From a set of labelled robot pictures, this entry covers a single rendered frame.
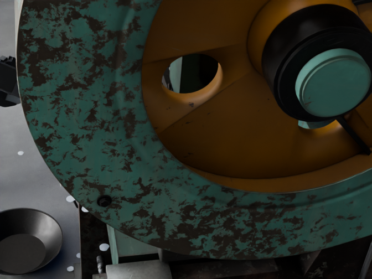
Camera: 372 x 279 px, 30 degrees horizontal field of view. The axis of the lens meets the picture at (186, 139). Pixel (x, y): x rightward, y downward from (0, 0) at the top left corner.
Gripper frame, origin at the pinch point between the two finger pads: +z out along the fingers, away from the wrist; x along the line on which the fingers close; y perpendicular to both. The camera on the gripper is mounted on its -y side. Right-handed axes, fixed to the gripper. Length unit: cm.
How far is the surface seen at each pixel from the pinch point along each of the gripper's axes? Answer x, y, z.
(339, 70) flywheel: -17, -59, -28
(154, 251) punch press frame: 21.7, -24.7, 34.0
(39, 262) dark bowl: 49, 32, 97
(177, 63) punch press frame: -15.5, -24.9, 2.2
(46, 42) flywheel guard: -5, -26, -43
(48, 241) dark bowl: 42, 34, 102
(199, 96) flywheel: -9.0, -37.9, -16.1
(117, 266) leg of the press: 27.6, -19.8, 28.6
